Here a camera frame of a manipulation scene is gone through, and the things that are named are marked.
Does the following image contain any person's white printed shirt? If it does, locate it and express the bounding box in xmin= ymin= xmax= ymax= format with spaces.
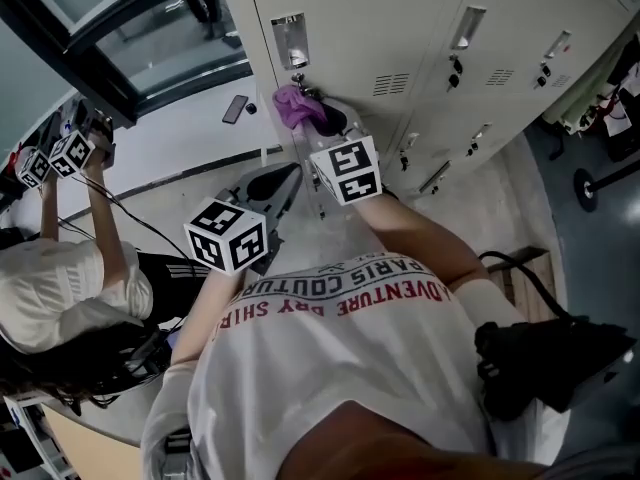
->
xmin=140 ymin=252 xmax=571 ymax=480

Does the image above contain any person's left forearm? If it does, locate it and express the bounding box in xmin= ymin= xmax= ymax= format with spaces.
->
xmin=172 ymin=267 xmax=246 ymax=364

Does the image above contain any pink hanging garment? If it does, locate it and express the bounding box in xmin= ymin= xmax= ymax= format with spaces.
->
xmin=619 ymin=62 xmax=640 ymax=104

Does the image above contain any thin black cable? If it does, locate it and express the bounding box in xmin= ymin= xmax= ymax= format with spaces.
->
xmin=54 ymin=172 xmax=201 ymax=269

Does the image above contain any beige metal locker cabinet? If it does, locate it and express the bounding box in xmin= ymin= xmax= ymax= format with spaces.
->
xmin=214 ymin=0 xmax=640 ymax=219

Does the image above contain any purple wiping cloth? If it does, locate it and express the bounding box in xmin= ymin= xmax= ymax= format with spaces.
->
xmin=271 ymin=84 xmax=326 ymax=132

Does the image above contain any person's right forearm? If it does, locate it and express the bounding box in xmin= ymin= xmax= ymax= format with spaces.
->
xmin=349 ymin=190 xmax=491 ymax=289

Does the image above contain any grey shoulder strap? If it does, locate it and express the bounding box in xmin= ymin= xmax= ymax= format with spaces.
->
xmin=162 ymin=430 xmax=194 ymax=480

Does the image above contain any dark smartphone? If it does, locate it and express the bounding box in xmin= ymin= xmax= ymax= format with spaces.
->
xmin=221 ymin=94 xmax=250 ymax=125

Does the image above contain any black wheeled stand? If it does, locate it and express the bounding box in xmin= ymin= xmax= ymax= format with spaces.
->
xmin=572 ymin=160 xmax=640 ymax=213

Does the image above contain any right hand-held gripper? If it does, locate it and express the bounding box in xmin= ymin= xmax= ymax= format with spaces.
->
xmin=292 ymin=95 xmax=384 ymax=207

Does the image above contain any white printed bag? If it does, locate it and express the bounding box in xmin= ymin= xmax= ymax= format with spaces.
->
xmin=602 ymin=102 xmax=629 ymax=137

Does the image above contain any white window ledge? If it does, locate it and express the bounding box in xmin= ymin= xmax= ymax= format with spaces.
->
xmin=0 ymin=75 xmax=284 ymax=229

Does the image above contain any black framed glass window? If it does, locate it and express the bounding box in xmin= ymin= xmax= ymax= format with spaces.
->
xmin=0 ymin=0 xmax=254 ymax=129

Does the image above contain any black waist bag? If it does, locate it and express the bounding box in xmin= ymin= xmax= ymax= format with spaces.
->
xmin=473 ymin=315 xmax=639 ymax=422

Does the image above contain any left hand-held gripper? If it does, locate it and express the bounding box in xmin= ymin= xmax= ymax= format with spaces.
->
xmin=183 ymin=161 xmax=304 ymax=277

